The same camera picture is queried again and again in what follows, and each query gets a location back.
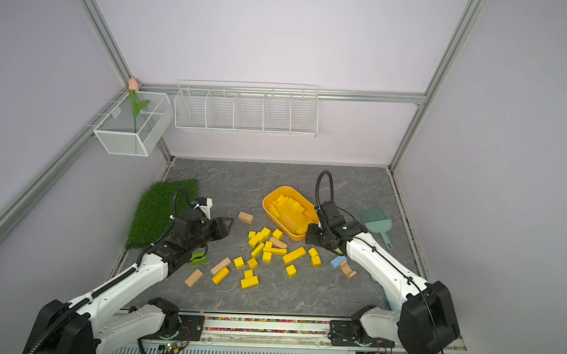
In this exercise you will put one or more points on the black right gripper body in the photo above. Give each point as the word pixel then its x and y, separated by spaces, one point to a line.
pixel 316 236

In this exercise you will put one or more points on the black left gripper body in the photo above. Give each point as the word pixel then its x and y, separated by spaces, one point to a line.
pixel 208 233

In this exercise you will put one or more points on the yellow plastic tub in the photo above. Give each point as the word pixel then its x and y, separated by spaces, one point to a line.
pixel 290 211

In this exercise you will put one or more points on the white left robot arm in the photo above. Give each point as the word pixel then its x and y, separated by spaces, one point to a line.
pixel 109 297

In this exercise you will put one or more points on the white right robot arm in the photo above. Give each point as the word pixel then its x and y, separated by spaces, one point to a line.
pixel 421 316

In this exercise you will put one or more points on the yellow rounded block right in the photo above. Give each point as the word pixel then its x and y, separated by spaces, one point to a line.
pixel 313 252

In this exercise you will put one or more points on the green rectangular block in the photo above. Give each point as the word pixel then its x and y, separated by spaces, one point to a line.
pixel 199 258

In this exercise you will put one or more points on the light blue block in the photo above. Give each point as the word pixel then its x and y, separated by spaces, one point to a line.
pixel 337 261

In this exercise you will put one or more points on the yellow cube lower right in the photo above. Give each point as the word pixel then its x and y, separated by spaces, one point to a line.
pixel 316 261

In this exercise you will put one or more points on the natural wood arch block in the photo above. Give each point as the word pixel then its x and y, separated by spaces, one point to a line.
pixel 349 273

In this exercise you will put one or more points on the yellow long block diagonal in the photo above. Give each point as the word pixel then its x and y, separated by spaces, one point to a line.
pixel 289 258

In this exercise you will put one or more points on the green artificial grass mat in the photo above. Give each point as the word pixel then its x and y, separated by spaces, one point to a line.
pixel 152 217

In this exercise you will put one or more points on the natural wood block lower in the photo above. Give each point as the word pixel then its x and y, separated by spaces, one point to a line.
pixel 194 278

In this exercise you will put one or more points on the green plastic dustpan brush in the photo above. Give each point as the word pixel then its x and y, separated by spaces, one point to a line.
pixel 378 221

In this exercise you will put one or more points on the natural wood long block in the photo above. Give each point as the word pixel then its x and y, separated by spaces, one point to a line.
pixel 221 265

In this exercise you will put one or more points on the yellow block front long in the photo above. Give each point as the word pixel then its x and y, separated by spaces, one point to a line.
pixel 220 275

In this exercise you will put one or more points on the natural wood cube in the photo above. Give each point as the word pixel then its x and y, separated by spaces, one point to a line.
pixel 245 218

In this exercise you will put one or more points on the natural wood centre block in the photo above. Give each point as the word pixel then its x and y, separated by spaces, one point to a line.
pixel 278 243

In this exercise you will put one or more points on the yellow cube centre left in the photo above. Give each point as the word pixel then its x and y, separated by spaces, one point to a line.
pixel 239 263

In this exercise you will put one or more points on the yellow small cube right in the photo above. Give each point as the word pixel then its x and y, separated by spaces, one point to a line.
pixel 291 271

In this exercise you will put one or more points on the yellow flat horizontal block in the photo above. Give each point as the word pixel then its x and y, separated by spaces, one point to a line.
pixel 275 251

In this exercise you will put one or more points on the yellow block bottom wide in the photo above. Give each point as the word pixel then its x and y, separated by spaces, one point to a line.
pixel 247 283

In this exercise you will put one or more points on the white mesh corner basket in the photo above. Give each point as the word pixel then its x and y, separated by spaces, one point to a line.
pixel 116 132

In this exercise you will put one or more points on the pink artificial tulip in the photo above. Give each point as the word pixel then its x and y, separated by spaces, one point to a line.
pixel 137 106

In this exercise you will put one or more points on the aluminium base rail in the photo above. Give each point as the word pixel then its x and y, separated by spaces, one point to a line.
pixel 241 334

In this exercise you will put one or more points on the white wire shelf basket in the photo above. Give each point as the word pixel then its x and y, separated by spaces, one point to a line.
pixel 247 107

